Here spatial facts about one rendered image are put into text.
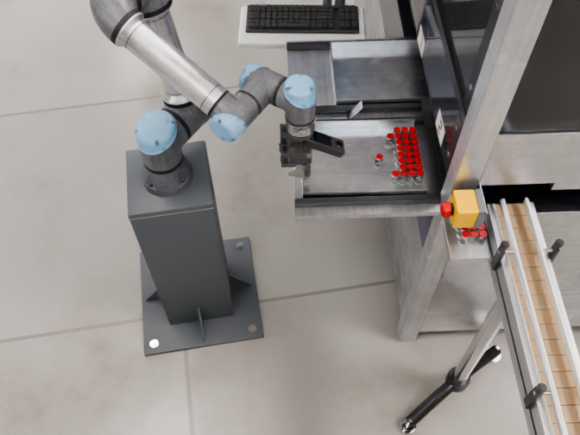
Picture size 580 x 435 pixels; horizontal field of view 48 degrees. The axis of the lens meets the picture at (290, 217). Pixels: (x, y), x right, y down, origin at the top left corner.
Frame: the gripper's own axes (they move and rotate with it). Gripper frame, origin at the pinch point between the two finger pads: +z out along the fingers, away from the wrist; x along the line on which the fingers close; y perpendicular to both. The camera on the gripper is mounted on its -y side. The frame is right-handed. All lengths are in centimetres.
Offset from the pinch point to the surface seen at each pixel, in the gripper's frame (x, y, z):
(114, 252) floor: -32, 78, 91
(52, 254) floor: -32, 105, 91
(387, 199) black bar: 8.0, -21.6, 1.8
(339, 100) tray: -27.9, -11.2, 0.2
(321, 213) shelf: 10.4, -3.3, 3.7
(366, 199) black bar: 7.7, -15.7, 1.7
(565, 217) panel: 13, -71, 7
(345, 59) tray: -49, -15, 4
